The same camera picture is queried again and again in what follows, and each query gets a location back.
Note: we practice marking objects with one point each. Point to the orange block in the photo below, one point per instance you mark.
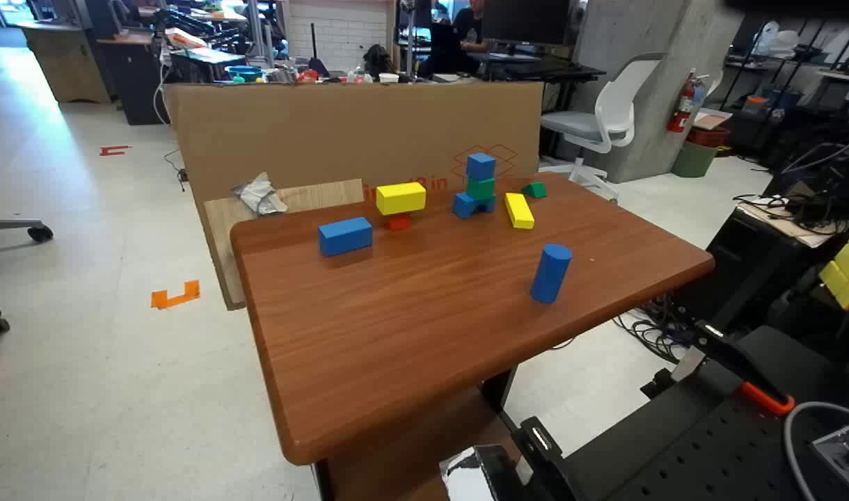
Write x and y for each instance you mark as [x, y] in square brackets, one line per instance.
[400, 223]

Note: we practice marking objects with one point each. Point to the yellow rectangular block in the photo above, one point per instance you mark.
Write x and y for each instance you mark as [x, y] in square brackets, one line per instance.
[400, 198]

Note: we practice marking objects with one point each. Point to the blue arch block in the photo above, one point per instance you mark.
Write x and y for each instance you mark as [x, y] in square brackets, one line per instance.
[468, 207]

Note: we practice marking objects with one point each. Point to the blue rectangular block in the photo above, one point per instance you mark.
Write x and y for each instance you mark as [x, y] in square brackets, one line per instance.
[346, 239]

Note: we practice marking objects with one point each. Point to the green cube block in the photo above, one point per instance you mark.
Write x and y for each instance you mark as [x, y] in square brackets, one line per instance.
[482, 190]

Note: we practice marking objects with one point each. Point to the blue cube top block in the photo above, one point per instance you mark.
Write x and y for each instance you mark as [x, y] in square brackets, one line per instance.
[479, 169]

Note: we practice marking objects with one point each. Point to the long yellow flat block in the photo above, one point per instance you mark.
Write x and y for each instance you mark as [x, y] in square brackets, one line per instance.
[523, 219]

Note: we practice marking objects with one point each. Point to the flat green block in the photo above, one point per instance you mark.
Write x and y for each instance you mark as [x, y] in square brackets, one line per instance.
[537, 190]

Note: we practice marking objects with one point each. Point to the blue cylinder block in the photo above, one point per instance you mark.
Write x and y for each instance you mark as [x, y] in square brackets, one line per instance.
[552, 271]

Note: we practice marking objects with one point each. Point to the large cardboard panel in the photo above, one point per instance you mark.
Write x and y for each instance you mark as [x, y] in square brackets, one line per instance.
[310, 134]

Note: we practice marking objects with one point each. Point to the crumpled white cloth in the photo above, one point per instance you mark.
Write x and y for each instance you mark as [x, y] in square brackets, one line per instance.
[262, 198]

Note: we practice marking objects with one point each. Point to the white office chair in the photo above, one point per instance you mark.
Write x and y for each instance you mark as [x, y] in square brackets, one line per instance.
[602, 130]

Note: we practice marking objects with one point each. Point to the orange floor tape marker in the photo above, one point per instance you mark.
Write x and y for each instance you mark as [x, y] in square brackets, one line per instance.
[165, 298]

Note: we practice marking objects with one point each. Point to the black perforated board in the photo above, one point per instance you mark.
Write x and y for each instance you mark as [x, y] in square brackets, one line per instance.
[701, 442]

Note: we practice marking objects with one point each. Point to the black orange clamp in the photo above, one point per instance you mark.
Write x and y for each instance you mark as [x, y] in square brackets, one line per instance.
[712, 346]

